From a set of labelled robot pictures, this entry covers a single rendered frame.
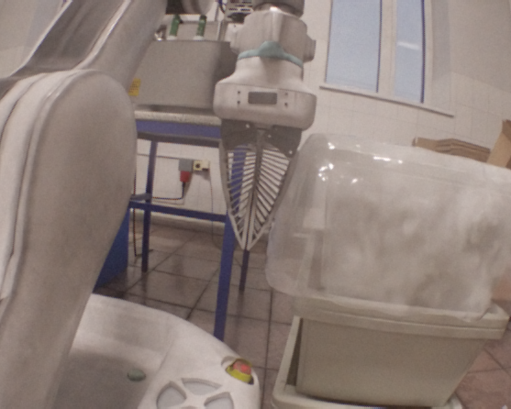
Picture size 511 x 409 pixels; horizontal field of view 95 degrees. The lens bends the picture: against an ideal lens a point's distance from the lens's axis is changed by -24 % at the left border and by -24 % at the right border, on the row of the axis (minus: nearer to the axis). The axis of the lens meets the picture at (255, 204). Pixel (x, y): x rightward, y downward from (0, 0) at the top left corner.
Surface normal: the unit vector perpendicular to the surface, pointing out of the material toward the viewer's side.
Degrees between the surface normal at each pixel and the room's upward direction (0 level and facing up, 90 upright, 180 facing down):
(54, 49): 64
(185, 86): 90
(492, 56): 90
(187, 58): 90
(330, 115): 90
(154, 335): 68
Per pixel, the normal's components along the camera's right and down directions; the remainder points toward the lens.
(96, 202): 0.99, 0.14
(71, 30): 0.00, -0.32
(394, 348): -0.24, 0.20
